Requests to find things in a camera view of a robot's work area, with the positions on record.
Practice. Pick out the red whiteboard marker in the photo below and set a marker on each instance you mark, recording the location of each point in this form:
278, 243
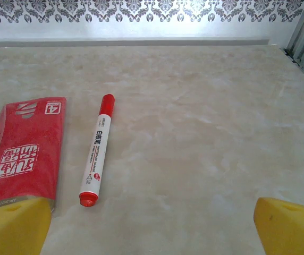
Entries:
99, 143

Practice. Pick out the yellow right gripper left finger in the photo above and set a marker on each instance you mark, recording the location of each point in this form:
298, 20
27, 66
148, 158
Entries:
11, 231

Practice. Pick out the aluminium corner post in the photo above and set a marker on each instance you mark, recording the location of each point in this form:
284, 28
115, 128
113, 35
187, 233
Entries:
300, 24

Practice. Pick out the aluminium frame rail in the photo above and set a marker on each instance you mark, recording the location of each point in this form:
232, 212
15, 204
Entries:
114, 43

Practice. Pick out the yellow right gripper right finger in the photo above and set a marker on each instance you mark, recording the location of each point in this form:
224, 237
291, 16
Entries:
290, 231

